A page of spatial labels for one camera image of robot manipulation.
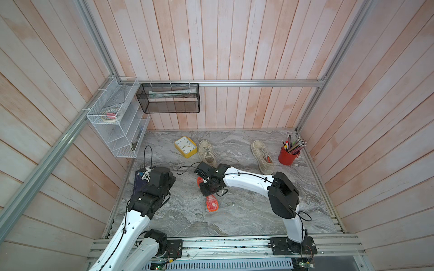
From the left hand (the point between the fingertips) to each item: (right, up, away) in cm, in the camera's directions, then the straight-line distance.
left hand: (170, 177), depth 77 cm
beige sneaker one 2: (+50, +5, +18) cm, 53 cm away
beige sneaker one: (+16, +11, +21) cm, 28 cm away
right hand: (+15, -9, +9) cm, 20 cm away
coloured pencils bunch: (+66, +14, +18) cm, 70 cm away
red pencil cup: (+64, +8, +22) cm, 68 cm away
